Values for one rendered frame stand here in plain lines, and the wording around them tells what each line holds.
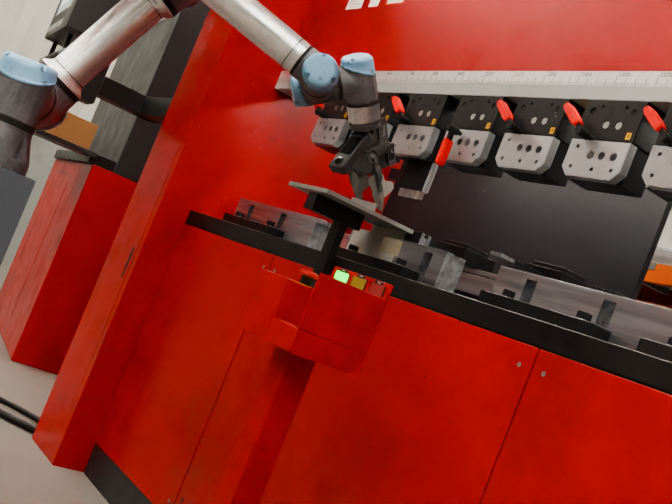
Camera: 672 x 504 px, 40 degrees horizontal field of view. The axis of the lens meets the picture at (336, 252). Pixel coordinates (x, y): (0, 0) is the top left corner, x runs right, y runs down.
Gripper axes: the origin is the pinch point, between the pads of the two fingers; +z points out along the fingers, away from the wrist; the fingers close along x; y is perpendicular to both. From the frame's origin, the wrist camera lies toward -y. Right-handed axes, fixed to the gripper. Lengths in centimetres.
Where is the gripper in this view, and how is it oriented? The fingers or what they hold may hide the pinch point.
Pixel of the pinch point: (368, 204)
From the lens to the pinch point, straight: 222.5
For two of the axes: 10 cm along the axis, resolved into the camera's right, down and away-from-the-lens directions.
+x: -6.7, -2.3, 7.1
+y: 7.3, -3.7, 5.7
